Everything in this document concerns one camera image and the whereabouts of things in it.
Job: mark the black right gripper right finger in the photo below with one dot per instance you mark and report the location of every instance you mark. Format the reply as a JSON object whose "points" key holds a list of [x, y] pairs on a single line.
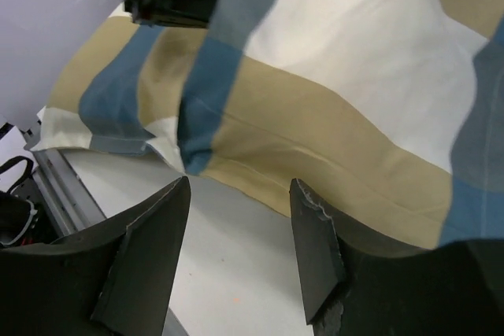
{"points": [[357, 281]]}

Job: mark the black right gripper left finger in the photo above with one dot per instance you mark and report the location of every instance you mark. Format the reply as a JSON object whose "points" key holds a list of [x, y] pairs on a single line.
{"points": [[113, 278]]}

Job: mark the blue beige white checked pillowcase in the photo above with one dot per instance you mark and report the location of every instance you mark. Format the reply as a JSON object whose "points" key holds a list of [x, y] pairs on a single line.
{"points": [[391, 110]]}

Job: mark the aluminium table frame rail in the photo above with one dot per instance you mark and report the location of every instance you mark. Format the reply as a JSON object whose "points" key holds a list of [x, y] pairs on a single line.
{"points": [[70, 206]]}

